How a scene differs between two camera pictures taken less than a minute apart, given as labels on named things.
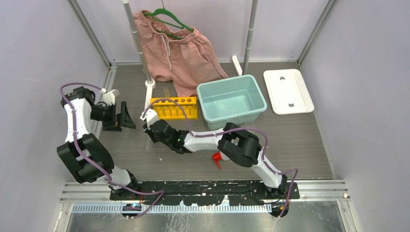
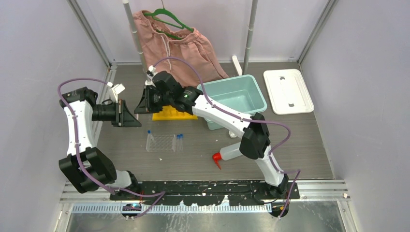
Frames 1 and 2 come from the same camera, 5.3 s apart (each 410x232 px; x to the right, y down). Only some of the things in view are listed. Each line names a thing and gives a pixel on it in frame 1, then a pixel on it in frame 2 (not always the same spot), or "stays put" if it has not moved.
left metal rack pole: x=149 y=83 stays put
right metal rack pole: x=253 y=12 stays put
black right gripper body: x=153 y=137 -> x=158 y=100
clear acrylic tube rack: x=151 y=145 stays put
